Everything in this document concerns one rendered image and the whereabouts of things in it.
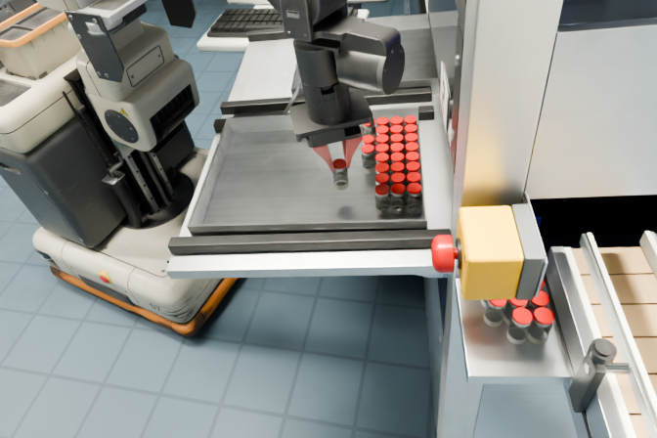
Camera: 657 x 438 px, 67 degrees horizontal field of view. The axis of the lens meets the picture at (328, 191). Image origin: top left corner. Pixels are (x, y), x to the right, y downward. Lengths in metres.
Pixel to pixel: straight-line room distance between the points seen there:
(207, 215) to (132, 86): 0.61
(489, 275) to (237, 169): 0.49
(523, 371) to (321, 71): 0.40
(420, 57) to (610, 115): 0.61
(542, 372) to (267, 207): 0.43
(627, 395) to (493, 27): 0.36
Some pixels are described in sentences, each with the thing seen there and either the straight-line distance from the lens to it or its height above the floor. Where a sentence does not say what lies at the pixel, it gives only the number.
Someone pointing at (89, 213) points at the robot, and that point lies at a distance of 1.66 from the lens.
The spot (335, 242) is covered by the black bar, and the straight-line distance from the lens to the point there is 0.69.
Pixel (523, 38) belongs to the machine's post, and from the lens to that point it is 0.46.
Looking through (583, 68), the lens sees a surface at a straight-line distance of 0.49.
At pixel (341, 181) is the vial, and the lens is 0.72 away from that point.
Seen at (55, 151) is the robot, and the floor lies 0.65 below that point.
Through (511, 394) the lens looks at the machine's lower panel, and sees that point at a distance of 1.00.
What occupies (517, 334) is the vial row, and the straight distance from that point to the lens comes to 0.61.
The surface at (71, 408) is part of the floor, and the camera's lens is 1.83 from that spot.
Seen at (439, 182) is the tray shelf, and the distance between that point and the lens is 0.78.
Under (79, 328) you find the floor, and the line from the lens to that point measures 1.98.
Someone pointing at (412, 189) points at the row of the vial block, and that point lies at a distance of 0.70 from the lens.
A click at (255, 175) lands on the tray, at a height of 0.88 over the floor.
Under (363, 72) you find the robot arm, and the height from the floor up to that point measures 1.13.
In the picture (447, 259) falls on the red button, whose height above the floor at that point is 1.01.
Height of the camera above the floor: 1.42
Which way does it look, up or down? 44 degrees down
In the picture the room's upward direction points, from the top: 10 degrees counter-clockwise
